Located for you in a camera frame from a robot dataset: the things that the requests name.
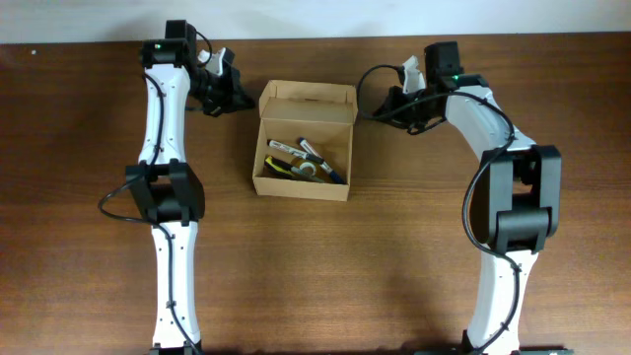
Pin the yellow tape roll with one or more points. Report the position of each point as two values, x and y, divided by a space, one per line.
308 168

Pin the brown cardboard box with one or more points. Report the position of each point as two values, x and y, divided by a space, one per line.
322 113

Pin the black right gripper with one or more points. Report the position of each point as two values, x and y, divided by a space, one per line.
390 109

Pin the black capped whiteboard marker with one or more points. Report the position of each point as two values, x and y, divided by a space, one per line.
295 152

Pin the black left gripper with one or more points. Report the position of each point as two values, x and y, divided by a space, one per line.
233 98

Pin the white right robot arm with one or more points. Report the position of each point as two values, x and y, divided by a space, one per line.
511 206

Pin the dark grey ballpoint pen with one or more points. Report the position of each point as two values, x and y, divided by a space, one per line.
292 169

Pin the yellow highlighter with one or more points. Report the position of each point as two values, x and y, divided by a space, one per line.
279 168

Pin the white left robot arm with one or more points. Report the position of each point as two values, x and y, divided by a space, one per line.
167 193

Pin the blue capped whiteboard marker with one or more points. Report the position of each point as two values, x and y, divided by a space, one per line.
334 176

